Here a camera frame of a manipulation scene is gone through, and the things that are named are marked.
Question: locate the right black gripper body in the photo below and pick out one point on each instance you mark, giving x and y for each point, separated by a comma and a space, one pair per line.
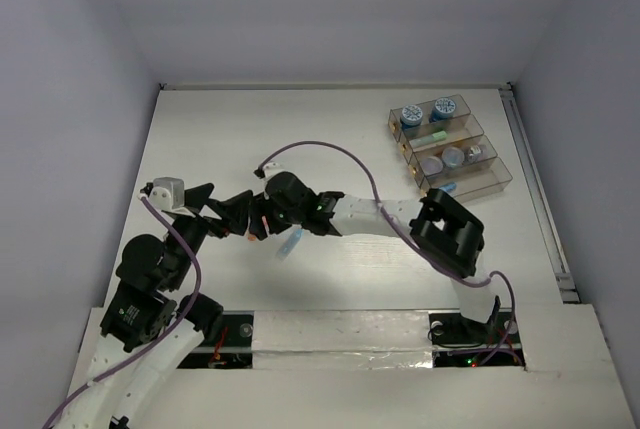
279, 218

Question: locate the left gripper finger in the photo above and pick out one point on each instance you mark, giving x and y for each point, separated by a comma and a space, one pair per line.
196, 198
234, 212

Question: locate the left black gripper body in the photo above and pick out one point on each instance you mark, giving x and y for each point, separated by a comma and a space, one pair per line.
189, 210

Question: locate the blue highlighter pen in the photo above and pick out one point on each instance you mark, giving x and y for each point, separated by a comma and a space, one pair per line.
289, 244

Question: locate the clear jar purple pins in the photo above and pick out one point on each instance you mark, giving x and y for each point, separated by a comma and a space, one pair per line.
431, 165
474, 153

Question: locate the blue ink jar front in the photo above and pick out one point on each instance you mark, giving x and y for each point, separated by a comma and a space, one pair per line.
411, 116

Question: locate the blue ink jar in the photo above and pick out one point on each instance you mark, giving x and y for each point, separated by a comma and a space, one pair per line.
411, 116
443, 108

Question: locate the blue capped highlighter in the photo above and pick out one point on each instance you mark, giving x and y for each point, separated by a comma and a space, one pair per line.
449, 187

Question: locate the green highlighter pen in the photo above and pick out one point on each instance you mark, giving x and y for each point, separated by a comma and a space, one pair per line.
429, 139

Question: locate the clear jar blue pins back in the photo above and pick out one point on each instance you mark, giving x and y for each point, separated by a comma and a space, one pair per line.
453, 157

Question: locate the blue ink jar back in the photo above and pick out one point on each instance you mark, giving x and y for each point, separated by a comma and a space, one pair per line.
443, 108

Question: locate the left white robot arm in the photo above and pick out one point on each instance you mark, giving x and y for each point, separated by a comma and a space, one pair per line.
157, 314

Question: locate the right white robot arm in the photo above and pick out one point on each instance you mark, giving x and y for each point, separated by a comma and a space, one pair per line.
437, 226

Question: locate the clear tiered organizer tray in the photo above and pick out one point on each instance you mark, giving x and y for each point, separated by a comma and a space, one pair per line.
474, 181

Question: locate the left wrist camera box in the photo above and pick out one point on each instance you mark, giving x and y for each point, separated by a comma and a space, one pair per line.
166, 194

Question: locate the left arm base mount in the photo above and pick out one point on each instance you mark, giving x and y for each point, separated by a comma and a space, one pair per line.
231, 349

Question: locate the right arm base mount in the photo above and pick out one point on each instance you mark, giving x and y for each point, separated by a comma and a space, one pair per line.
458, 342

